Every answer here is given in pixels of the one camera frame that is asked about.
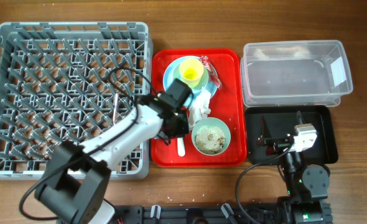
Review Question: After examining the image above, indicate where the white tissue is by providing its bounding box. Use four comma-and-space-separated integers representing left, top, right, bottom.
188, 88, 211, 130

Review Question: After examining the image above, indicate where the white plastic spoon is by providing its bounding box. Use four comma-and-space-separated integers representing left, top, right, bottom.
177, 138, 186, 157

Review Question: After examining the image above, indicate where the rice and peanut shell waste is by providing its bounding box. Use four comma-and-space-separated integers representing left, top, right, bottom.
195, 126, 226, 154

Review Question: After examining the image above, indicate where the mint green bowl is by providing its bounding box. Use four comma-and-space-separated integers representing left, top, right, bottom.
192, 118, 231, 156

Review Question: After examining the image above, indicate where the yellow plastic cup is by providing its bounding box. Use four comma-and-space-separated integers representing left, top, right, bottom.
179, 58, 204, 88

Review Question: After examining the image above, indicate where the red snack wrapper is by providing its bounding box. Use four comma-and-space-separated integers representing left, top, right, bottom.
200, 55, 222, 89

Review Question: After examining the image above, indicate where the white plastic fork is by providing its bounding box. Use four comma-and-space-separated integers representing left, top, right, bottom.
113, 93, 119, 124

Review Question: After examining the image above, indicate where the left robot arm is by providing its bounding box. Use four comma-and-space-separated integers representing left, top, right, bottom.
33, 92, 190, 223

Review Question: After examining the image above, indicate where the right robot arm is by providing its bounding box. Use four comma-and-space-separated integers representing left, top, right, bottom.
257, 111, 330, 203

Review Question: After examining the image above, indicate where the grey dishwasher rack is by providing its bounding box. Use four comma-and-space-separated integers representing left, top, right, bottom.
0, 22, 153, 180

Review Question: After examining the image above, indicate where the black plastic bin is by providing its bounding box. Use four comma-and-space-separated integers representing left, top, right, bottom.
245, 105, 338, 164

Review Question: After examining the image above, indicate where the light blue small bowl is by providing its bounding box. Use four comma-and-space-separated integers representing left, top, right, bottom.
172, 66, 208, 93

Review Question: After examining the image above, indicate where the light blue plate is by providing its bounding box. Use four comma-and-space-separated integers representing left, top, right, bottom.
163, 55, 217, 98

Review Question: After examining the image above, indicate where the red plastic tray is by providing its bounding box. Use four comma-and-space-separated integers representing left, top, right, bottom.
151, 49, 248, 168

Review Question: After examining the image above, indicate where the clear plastic bin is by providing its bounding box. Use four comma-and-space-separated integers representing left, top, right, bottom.
241, 40, 353, 107

